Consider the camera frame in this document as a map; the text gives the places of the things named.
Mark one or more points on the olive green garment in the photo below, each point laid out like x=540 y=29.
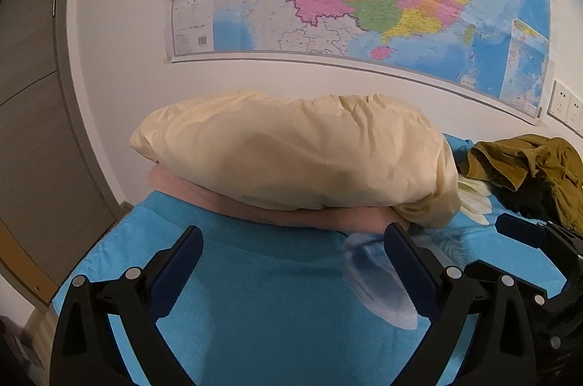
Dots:
x=546 y=167

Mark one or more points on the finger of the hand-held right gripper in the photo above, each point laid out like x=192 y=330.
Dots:
x=534 y=291
x=514 y=225

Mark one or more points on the blue printed bedsheet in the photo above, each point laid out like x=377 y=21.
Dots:
x=273 y=285

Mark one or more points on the grey brown door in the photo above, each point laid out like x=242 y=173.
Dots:
x=36 y=140

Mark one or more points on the white wall socket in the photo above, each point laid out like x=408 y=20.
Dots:
x=575 y=111
x=559 y=100

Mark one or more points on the black garment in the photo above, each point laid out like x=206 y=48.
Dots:
x=533 y=201

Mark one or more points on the cream jacket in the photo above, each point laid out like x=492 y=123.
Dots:
x=296 y=149

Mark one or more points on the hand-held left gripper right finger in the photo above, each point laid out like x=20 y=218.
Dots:
x=410 y=265

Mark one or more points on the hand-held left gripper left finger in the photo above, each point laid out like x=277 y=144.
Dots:
x=180 y=260

